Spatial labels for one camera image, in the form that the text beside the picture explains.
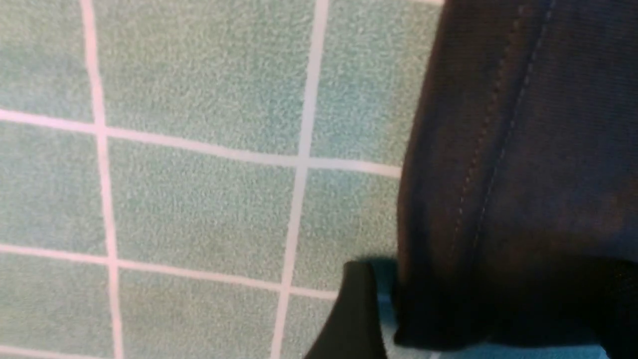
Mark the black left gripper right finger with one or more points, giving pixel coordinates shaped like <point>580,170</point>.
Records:
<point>619,323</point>

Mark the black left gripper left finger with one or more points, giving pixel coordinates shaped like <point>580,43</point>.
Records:
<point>352,329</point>

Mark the dark gray long-sleeve top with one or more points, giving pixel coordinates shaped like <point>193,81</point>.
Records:
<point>519,185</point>

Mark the green checkered table mat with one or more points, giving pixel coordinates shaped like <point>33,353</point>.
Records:
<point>183,179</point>

